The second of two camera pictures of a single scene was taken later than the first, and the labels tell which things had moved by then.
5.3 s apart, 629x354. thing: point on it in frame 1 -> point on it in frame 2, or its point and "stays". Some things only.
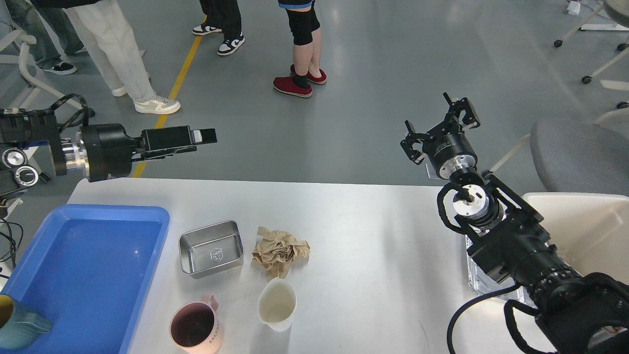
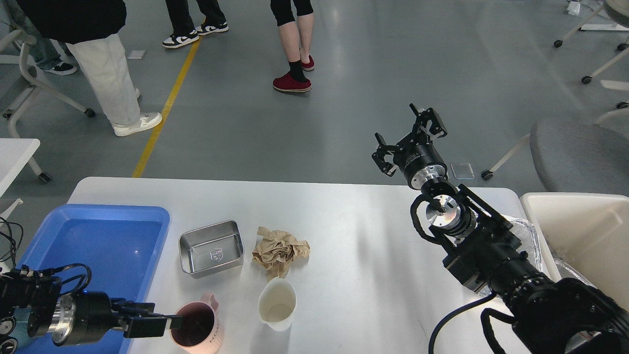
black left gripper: (108, 149) -> (83, 317)
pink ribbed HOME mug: (195, 328) stays
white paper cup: (277, 305) stays
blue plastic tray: (89, 271) stays
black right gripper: (447, 146) -> (419, 161)
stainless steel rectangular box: (211, 250) stays
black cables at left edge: (13, 255) stays
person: (222, 15) -> (184, 30)
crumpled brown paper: (275, 250) stays
